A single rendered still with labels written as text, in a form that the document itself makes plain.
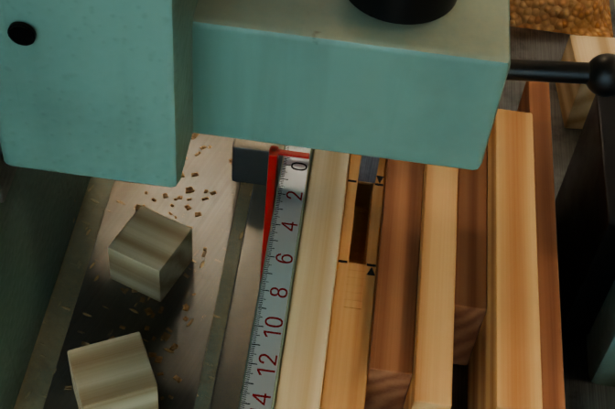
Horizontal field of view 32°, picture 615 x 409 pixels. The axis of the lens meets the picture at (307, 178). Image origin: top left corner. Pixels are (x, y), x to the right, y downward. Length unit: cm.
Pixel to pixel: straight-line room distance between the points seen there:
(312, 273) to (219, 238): 21
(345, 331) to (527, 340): 9
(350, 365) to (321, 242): 7
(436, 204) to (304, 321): 10
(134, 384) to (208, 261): 13
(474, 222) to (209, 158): 27
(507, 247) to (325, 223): 9
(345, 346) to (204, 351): 18
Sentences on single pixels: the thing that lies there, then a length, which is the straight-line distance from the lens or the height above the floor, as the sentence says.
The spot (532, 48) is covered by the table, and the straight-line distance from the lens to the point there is 74.
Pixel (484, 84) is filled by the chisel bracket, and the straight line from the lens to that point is 47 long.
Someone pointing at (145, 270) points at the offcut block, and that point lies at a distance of 67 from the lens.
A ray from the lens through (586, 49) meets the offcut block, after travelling 69.
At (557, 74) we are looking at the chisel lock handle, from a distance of 51.
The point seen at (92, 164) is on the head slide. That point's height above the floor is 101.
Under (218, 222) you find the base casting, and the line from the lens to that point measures 73.
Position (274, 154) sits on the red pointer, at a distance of 56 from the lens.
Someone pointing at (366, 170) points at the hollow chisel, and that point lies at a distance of 56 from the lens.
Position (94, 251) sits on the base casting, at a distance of 72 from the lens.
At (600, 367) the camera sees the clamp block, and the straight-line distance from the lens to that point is 57.
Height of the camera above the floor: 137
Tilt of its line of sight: 48 degrees down
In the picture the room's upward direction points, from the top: 6 degrees clockwise
